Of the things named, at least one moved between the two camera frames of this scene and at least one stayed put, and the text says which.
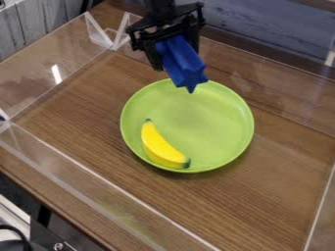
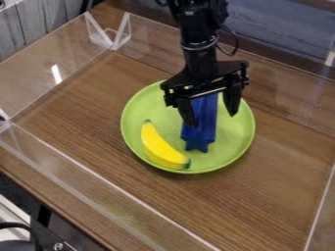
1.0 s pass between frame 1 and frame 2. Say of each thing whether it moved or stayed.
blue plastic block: moved
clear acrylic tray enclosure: stayed
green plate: stayed
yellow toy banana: stayed
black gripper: moved
